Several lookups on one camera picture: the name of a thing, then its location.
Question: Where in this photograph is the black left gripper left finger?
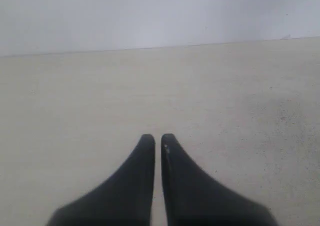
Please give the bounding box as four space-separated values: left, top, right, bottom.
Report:
48 134 155 225

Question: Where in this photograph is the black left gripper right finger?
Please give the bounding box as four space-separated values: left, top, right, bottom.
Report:
161 133 277 225

